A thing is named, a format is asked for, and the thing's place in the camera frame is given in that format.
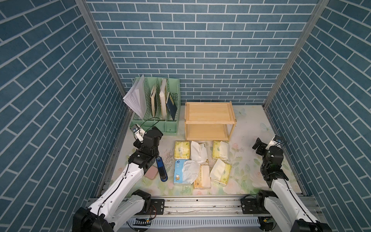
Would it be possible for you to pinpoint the yellow floral tissue pack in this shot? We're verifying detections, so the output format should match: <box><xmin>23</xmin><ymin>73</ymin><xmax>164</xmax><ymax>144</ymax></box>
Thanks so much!
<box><xmin>174</xmin><ymin>141</ymin><xmax>190</xmax><ymax>160</ymax></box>

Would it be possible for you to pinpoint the yellow white tissue pack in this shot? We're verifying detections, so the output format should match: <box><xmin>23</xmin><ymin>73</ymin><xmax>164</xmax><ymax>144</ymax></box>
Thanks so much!
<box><xmin>210</xmin><ymin>159</ymin><xmax>232</xmax><ymax>187</ymax></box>
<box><xmin>212</xmin><ymin>141</ymin><xmax>229</xmax><ymax>160</ymax></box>

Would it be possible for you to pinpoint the blue cartoon tissue pack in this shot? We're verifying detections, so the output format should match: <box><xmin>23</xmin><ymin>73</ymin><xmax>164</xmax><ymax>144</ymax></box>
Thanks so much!
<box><xmin>174</xmin><ymin>159</ymin><xmax>200</xmax><ymax>185</ymax></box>

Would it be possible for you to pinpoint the orange beige tissue pack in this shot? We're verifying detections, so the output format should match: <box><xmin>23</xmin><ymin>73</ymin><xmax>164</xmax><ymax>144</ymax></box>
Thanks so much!
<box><xmin>193</xmin><ymin>165</ymin><xmax>211</xmax><ymax>189</ymax></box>

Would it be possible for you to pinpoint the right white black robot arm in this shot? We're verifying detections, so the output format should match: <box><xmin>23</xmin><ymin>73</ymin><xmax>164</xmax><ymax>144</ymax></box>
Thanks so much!
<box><xmin>252</xmin><ymin>135</ymin><xmax>332</xmax><ymax>232</ymax></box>

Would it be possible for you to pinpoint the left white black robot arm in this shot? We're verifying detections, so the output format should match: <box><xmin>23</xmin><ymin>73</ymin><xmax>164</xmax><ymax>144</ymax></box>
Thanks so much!
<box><xmin>72</xmin><ymin>126</ymin><xmax>163</xmax><ymax>232</ymax></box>

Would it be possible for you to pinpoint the wooden two-tier shelf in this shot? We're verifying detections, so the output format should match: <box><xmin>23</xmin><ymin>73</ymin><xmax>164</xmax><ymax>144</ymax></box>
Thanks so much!
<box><xmin>185</xmin><ymin>102</ymin><xmax>237</xmax><ymax>141</ymax></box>

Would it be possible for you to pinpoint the blue stapler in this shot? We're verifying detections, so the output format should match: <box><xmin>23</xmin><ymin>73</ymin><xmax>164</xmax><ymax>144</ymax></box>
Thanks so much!
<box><xmin>156</xmin><ymin>156</ymin><xmax>168</xmax><ymax>182</ymax></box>

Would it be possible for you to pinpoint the floral table mat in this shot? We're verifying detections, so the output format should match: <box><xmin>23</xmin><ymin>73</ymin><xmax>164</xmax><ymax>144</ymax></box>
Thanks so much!
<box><xmin>129</xmin><ymin>105</ymin><xmax>274</xmax><ymax>196</ymax></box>

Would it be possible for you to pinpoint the dark blue book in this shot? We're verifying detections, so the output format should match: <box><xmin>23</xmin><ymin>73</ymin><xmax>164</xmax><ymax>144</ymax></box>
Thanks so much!
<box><xmin>166</xmin><ymin>92</ymin><xmax>177</xmax><ymax>120</ymax></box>

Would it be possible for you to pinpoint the white paper stack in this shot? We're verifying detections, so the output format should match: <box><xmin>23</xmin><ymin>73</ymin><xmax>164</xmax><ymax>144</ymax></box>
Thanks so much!
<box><xmin>123</xmin><ymin>75</ymin><xmax>146</xmax><ymax>120</ymax></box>

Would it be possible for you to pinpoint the thin beige book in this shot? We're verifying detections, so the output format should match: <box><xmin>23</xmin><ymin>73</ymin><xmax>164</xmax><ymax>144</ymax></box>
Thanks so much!
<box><xmin>150</xmin><ymin>85</ymin><xmax>157</xmax><ymax>117</ymax></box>

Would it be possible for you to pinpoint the green plastic file organizer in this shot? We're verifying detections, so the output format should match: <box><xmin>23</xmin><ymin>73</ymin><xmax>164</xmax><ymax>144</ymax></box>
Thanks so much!
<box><xmin>123</xmin><ymin>76</ymin><xmax>181</xmax><ymax>136</ymax></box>

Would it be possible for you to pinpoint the white yellow book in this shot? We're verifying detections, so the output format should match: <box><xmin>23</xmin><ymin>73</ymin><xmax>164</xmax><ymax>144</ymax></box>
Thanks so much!
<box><xmin>159</xmin><ymin>78</ymin><xmax>167</xmax><ymax>120</ymax></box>

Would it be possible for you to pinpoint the green circuit board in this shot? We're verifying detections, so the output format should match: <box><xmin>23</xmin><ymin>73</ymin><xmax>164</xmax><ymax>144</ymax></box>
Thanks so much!
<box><xmin>132</xmin><ymin>218</ymin><xmax>152</xmax><ymax>227</ymax></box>

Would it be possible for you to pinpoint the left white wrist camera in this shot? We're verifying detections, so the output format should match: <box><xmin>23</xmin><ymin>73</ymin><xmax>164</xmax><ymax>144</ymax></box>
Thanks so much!
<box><xmin>130</xmin><ymin>124</ymin><xmax>145</xmax><ymax>143</ymax></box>

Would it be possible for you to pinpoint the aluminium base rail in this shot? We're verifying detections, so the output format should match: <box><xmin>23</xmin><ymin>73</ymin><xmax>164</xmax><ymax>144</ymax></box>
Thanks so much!
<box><xmin>76</xmin><ymin>196</ymin><xmax>331</xmax><ymax>232</ymax></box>

